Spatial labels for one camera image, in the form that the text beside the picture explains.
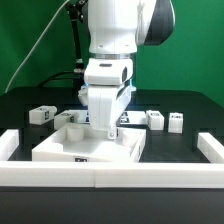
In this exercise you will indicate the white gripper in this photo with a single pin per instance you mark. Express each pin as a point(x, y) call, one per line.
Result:
point(105, 106)

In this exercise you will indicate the white square tabletop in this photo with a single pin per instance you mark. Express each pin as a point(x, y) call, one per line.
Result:
point(80, 143)

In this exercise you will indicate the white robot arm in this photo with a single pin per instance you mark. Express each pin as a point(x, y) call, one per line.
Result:
point(117, 28)

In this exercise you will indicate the white sheet with AprilTags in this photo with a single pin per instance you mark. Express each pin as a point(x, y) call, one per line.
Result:
point(127, 118)

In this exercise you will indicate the white U-shaped obstacle fence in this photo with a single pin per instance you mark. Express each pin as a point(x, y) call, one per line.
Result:
point(103, 175)

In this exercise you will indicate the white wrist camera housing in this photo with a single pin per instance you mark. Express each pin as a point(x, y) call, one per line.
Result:
point(108, 72)

